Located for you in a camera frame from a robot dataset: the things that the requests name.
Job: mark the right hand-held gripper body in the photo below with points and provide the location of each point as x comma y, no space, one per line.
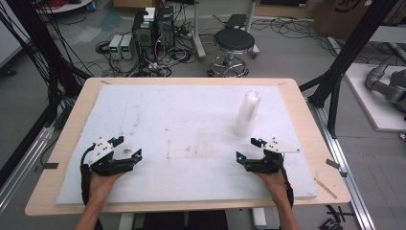
266,165

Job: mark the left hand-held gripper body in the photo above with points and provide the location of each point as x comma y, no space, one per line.
107,164

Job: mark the stack of clear plastic cups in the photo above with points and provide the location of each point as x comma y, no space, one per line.
247,111

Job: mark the person's right hand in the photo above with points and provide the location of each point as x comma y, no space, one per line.
274,185

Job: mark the person's left hand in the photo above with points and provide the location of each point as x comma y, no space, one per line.
100,187

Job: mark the white table leg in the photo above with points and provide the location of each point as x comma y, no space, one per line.
126,222
259,218

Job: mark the thin wooden stick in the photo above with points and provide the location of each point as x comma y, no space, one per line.
325,188

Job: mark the white foam mat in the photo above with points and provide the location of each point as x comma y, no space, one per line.
191,111

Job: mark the person's dark pants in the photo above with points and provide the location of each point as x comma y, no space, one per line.
178,220

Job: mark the black parts on floor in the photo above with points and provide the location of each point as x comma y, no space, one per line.
332,223

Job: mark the grey bench power supply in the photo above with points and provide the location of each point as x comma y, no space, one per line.
127,47
115,47

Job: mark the black round stool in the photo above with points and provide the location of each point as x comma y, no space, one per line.
234,40

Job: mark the black computer tower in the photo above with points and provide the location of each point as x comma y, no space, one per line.
165,28
143,35

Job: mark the white base board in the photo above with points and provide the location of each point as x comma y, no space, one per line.
367,102

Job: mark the white desk leg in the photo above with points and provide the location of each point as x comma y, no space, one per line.
198,35
252,19

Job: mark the small white box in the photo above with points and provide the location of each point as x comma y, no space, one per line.
149,14

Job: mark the round white table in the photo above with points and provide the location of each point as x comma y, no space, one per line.
63,5

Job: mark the brown cardboard box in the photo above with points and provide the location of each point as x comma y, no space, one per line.
335,19

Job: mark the aluminium rail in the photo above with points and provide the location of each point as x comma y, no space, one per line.
28,159
348,185

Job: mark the black metal frame post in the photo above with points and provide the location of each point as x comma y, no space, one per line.
351,48

